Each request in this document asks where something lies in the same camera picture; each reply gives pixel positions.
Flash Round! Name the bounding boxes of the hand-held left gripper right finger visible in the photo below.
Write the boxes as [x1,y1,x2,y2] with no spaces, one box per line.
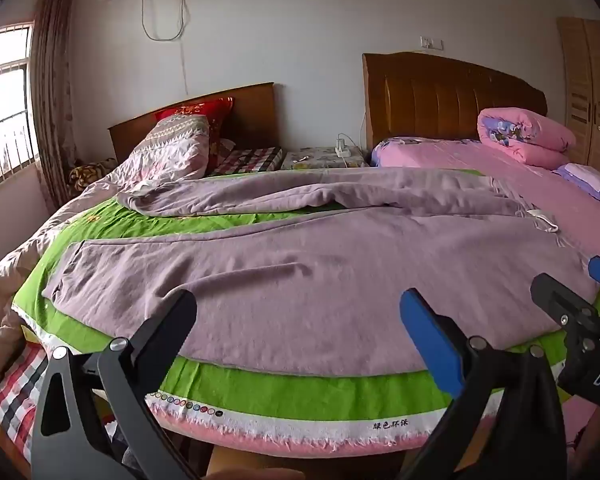
[399,287,568,480]

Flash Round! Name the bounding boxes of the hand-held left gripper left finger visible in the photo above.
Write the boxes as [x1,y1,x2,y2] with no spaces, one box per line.
[30,289,201,480]

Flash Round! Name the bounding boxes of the purple pants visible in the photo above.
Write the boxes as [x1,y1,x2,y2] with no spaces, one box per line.
[42,167,600,378]

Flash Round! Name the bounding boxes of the small purple pillow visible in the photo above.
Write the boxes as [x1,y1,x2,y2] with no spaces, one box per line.
[552,162,600,203]

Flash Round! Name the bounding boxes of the green printed blanket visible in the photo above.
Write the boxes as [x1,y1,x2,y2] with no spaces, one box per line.
[11,170,600,453]

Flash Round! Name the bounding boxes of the folded pink quilt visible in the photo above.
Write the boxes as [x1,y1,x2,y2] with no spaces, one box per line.
[476,107,577,165]

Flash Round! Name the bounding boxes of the brown floral blanket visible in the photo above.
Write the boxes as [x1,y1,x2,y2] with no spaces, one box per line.
[67,158,118,192]

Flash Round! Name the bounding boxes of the pink white patterned quilt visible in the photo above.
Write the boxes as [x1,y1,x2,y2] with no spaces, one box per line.
[0,114,212,383]

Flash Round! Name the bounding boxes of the pink bedsheet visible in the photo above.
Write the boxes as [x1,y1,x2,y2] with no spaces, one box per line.
[370,137,600,461]

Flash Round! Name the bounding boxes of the plaid bedsheet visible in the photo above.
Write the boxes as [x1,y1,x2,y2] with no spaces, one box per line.
[0,146,283,466]

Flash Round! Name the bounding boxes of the light wooden wardrobe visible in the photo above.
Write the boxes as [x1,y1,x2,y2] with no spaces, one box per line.
[556,16,600,183]

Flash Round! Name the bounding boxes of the red plaid cloth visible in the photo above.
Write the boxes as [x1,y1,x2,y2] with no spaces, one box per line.
[0,392,33,468]

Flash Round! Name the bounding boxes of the red pillow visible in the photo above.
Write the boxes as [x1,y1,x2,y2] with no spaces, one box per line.
[154,96,236,171]

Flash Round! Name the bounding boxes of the nightstand with patterned cloth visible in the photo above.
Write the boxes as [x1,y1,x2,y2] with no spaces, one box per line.
[280,146,370,171]

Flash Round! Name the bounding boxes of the plain wooden headboard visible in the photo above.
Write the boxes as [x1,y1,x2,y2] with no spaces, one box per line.
[107,81,281,163]

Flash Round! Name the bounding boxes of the ribbed wooden headboard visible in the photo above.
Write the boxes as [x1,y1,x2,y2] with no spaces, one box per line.
[362,52,548,161]

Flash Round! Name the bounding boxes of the brown patterned curtain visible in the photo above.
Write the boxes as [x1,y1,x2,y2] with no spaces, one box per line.
[30,0,78,211]

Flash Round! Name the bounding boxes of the barred window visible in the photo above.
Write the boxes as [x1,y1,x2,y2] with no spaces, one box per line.
[0,22,37,196]

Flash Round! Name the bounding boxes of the white air conditioner cable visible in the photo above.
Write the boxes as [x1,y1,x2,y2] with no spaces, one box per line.
[141,0,191,96]

